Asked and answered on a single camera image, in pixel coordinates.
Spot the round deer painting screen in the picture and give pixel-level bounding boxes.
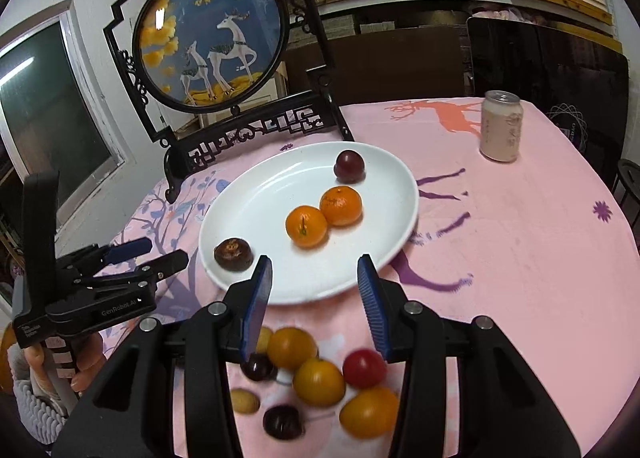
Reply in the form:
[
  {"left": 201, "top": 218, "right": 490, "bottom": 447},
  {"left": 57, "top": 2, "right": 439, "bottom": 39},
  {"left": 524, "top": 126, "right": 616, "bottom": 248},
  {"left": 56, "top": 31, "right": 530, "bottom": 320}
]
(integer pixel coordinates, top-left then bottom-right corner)
[{"left": 102, "top": 0, "right": 356, "bottom": 204}]

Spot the person's left hand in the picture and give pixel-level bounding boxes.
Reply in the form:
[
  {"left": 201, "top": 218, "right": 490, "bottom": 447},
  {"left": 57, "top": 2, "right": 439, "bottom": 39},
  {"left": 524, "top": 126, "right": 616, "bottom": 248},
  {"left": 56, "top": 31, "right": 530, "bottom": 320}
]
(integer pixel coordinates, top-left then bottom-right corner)
[{"left": 22, "top": 331, "right": 107, "bottom": 396}]

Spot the white ribbed object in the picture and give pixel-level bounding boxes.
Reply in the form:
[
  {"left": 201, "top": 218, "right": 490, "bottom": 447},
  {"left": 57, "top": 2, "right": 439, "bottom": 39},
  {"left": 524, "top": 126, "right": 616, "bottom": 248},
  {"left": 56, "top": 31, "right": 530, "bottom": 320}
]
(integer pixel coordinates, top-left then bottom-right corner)
[{"left": 12, "top": 378, "right": 78, "bottom": 445}]

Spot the dark cherry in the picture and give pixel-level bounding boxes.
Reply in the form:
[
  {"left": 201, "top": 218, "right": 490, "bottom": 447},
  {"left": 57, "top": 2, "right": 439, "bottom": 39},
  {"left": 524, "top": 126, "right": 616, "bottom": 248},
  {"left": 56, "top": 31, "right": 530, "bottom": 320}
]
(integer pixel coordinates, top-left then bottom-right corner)
[
  {"left": 262, "top": 404, "right": 306, "bottom": 441},
  {"left": 240, "top": 353, "right": 279, "bottom": 383}
]

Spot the brown water chestnut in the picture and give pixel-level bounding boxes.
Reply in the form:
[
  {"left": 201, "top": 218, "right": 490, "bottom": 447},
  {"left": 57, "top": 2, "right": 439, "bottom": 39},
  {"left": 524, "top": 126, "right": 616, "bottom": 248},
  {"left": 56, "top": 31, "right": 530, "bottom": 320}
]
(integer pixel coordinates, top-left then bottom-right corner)
[{"left": 214, "top": 237, "right": 256, "bottom": 273}]

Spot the red plum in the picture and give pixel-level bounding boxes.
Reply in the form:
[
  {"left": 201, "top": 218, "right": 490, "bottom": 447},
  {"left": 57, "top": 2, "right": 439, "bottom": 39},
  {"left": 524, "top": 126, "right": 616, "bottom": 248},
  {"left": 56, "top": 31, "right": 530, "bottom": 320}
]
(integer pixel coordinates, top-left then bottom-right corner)
[{"left": 342, "top": 348, "right": 387, "bottom": 390}]

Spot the orange mandarin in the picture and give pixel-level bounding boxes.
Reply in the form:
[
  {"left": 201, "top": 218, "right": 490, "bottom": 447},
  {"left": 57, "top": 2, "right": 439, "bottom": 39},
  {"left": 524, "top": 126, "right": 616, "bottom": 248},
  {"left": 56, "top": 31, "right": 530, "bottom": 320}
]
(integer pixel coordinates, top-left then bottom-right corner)
[
  {"left": 285, "top": 205, "right": 329, "bottom": 249},
  {"left": 319, "top": 185, "right": 363, "bottom": 227}
]

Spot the white oval plate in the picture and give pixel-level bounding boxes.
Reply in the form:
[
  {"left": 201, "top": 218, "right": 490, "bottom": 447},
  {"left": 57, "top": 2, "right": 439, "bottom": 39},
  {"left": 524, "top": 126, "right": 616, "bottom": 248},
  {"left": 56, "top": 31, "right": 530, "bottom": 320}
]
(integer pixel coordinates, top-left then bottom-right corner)
[{"left": 198, "top": 142, "right": 420, "bottom": 306}]

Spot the pink folded cloth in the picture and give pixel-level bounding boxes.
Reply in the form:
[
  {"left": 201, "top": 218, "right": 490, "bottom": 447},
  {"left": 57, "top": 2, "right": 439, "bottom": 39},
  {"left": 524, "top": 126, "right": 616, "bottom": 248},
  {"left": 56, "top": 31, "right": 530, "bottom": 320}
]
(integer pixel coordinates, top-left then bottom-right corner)
[{"left": 472, "top": 5, "right": 551, "bottom": 25}]

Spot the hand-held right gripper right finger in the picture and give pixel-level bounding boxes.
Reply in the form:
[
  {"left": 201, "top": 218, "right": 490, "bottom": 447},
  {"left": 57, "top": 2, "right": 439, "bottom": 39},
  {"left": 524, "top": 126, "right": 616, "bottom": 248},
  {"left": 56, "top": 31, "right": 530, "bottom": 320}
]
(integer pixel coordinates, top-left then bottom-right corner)
[{"left": 356, "top": 253, "right": 583, "bottom": 458}]

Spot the white framed window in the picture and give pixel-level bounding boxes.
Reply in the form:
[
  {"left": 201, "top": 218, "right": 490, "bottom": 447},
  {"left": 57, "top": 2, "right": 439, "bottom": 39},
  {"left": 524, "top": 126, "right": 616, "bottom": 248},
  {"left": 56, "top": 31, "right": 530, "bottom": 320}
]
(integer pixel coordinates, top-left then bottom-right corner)
[{"left": 0, "top": 0, "right": 136, "bottom": 229}]

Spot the pale pink drink can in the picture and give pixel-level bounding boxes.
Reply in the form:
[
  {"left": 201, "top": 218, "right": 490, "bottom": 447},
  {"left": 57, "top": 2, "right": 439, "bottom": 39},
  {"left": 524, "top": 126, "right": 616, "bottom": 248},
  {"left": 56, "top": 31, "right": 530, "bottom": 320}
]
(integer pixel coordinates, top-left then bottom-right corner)
[{"left": 479, "top": 91, "right": 523, "bottom": 162}]

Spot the black round stool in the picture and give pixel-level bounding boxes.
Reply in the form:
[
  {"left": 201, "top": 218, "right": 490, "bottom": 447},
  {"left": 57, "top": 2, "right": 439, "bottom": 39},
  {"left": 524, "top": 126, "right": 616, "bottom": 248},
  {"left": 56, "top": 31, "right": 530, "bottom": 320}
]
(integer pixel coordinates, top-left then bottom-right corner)
[{"left": 612, "top": 158, "right": 640, "bottom": 219}]

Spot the yellow plum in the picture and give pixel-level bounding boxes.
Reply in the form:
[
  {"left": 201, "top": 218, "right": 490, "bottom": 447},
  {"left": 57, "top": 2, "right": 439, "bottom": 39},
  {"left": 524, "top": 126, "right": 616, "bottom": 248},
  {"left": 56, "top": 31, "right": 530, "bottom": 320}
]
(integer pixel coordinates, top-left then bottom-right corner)
[
  {"left": 292, "top": 358, "right": 347, "bottom": 407},
  {"left": 339, "top": 386, "right": 401, "bottom": 440},
  {"left": 266, "top": 327, "right": 319, "bottom": 371}
]

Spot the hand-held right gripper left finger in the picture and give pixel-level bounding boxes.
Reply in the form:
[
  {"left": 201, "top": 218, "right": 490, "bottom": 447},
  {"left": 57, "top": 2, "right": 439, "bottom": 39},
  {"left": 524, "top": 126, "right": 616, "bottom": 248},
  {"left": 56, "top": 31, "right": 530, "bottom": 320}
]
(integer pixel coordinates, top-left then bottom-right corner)
[{"left": 52, "top": 254, "right": 275, "bottom": 458}]

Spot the pink printed tablecloth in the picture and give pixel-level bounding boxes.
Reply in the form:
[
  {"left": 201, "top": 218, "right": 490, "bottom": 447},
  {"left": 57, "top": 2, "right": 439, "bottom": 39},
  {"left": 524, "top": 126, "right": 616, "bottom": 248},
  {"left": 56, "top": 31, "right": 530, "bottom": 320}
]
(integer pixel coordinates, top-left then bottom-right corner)
[{"left": 100, "top": 97, "right": 640, "bottom": 458}]

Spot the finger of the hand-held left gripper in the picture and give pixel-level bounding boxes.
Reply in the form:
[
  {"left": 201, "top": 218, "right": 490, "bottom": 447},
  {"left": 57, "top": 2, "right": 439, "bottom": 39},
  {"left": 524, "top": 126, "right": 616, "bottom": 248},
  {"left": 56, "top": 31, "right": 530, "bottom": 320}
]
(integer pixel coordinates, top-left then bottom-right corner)
[
  {"left": 56, "top": 237, "right": 154, "bottom": 275},
  {"left": 75, "top": 249, "right": 190, "bottom": 295}
]

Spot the brown wooden board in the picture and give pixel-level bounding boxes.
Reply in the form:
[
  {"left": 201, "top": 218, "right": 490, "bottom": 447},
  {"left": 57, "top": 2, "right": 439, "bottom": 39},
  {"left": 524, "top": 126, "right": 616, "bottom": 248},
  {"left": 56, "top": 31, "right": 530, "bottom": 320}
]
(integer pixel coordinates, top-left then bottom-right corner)
[{"left": 285, "top": 28, "right": 473, "bottom": 104}]

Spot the dark purple plum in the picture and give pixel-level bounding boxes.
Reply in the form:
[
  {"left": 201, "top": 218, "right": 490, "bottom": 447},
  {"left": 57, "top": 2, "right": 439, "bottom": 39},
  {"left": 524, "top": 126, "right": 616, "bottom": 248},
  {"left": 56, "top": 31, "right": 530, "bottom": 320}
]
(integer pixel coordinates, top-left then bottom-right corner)
[{"left": 334, "top": 149, "right": 366, "bottom": 184}]

